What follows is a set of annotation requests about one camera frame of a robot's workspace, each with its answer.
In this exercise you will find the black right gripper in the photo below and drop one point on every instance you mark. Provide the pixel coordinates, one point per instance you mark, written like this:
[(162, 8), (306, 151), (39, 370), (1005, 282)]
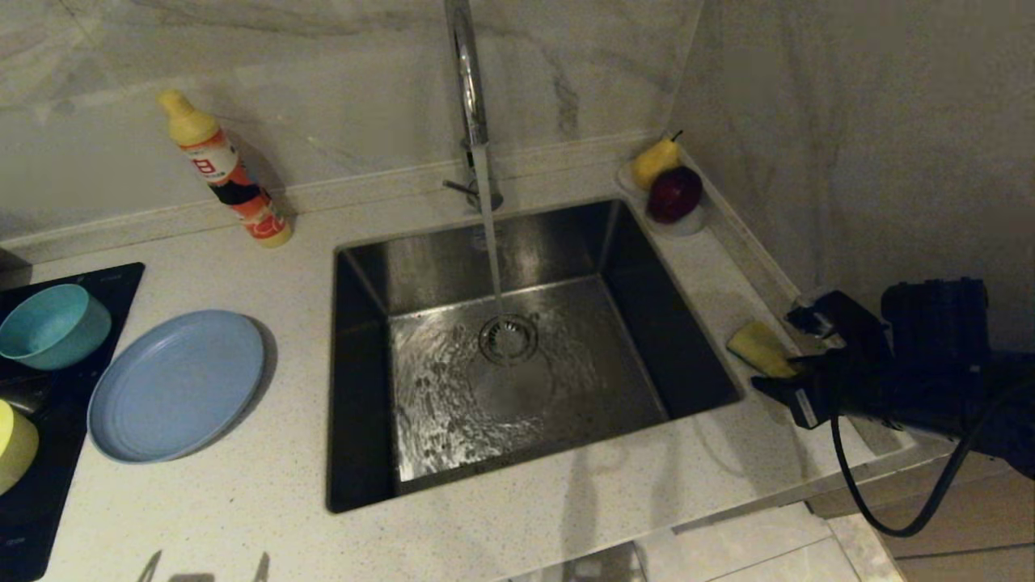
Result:
[(849, 380)]

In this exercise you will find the yellow sponge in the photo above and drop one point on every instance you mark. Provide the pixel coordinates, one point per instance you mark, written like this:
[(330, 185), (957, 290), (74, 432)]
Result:
[(760, 347)]

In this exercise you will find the chrome kitchen faucet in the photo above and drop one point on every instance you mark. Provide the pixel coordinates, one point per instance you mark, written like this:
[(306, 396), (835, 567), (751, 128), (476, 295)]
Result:
[(469, 97)]

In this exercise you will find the orange white dish soap bottle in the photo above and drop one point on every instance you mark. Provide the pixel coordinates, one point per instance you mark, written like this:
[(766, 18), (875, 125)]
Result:
[(222, 166)]

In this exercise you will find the blue plate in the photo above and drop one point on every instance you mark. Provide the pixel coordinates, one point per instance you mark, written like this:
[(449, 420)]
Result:
[(174, 388)]

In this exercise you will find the teal bowl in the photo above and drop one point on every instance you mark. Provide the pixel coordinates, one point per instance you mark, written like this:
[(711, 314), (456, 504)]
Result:
[(52, 327)]

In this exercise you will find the yellow bowl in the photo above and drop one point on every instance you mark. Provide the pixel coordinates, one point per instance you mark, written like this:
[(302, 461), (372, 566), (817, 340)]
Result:
[(14, 449)]

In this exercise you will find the stainless steel sink basin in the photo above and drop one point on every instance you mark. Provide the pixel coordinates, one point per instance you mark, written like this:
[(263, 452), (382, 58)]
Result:
[(598, 364)]

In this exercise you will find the small white fruit dish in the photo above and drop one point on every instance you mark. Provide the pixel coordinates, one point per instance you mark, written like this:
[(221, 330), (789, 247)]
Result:
[(683, 227)]

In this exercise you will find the dark red apple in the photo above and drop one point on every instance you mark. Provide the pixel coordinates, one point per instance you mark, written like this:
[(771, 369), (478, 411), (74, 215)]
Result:
[(673, 196)]

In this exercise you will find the wooden cabinet front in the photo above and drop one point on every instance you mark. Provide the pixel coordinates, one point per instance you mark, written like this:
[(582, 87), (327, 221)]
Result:
[(954, 525)]

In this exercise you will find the yellow pear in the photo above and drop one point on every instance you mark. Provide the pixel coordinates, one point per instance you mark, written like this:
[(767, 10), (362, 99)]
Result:
[(652, 162)]

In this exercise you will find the round metal drain strainer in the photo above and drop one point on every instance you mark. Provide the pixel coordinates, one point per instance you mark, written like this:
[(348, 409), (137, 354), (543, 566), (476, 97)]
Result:
[(508, 339)]

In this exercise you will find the running water stream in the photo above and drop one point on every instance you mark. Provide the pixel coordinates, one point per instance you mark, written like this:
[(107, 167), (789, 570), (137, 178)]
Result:
[(487, 234)]

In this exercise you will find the black induction cooktop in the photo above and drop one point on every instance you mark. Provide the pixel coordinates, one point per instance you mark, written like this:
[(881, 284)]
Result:
[(48, 485)]

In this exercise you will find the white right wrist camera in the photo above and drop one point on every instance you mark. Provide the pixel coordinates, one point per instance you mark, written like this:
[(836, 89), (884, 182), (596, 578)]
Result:
[(806, 408)]

